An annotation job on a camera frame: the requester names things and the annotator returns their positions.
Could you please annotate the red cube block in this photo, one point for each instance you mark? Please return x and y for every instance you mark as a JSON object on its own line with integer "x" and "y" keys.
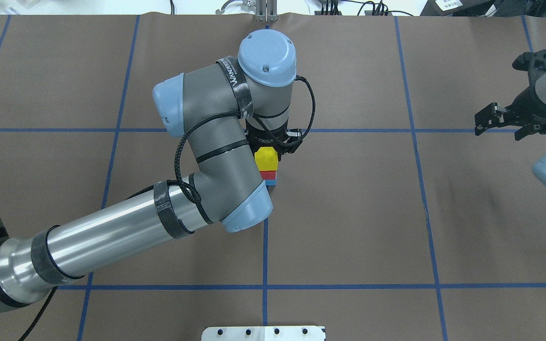
{"x": 268, "y": 175}

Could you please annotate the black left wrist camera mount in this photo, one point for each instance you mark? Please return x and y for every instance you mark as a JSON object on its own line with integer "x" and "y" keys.
{"x": 292, "y": 140}

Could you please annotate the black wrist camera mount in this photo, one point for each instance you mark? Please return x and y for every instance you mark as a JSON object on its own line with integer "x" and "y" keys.
{"x": 534, "y": 63}
{"x": 292, "y": 140}

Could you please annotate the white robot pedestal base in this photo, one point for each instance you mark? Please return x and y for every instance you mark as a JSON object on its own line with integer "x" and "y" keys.
{"x": 265, "y": 333}

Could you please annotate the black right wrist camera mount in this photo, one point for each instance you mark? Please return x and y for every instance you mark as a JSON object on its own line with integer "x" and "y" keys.
{"x": 534, "y": 63}

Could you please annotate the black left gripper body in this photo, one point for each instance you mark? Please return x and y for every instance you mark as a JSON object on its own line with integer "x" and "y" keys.
{"x": 264, "y": 140}

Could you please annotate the metal post bracket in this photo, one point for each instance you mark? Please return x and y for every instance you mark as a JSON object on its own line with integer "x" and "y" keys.
{"x": 265, "y": 10}

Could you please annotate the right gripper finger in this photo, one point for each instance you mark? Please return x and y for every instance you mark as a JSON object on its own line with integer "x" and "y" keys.
{"x": 529, "y": 126}
{"x": 491, "y": 116}

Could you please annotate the yellow cube block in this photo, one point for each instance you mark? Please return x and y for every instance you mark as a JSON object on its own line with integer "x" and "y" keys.
{"x": 266, "y": 159}

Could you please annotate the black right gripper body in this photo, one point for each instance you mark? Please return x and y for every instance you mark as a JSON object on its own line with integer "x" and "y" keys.
{"x": 525, "y": 104}

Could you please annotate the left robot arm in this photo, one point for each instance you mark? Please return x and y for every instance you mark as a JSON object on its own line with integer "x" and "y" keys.
{"x": 221, "y": 114}

